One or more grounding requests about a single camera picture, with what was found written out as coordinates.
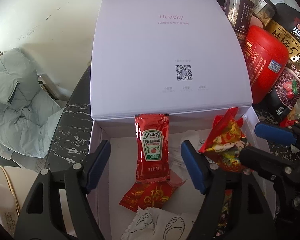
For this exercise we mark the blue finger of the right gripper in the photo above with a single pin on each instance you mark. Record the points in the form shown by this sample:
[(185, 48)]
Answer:
[(275, 134)]

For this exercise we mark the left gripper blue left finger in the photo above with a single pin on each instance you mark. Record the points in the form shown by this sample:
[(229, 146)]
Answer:
[(95, 163)]

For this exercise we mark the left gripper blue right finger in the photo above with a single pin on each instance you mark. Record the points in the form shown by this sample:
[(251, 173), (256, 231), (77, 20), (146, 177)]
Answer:
[(196, 166)]

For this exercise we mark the red figure print snack packet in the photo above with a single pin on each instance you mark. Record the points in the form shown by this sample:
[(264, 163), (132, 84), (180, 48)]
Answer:
[(225, 142)]

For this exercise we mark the red Heinz ketchup sachet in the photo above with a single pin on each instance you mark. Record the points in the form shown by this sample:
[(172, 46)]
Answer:
[(152, 132)]

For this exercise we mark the small red gold snack packet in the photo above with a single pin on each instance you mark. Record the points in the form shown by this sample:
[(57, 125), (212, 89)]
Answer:
[(154, 194)]

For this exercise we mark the clear plastic wrapper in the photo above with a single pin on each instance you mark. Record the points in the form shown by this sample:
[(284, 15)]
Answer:
[(180, 147)]

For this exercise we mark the red cylindrical canister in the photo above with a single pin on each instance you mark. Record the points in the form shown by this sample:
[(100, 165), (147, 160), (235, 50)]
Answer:
[(265, 57)]

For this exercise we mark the grey-green puffer jacket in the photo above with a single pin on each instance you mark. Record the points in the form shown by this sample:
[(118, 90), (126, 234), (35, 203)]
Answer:
[(28, 115)]

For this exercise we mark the black gold oat bag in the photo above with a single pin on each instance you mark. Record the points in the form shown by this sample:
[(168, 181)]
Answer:
[(285, 27)]

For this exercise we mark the black lid clear jar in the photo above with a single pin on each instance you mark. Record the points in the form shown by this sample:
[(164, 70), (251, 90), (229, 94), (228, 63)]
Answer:
[(264, 10)]

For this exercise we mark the lavender gift box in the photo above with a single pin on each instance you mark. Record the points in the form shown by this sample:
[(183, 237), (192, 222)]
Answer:
[(176, 57)]

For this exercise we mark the clear jar dark label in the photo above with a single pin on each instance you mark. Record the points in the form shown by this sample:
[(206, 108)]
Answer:
[(239, 13)]

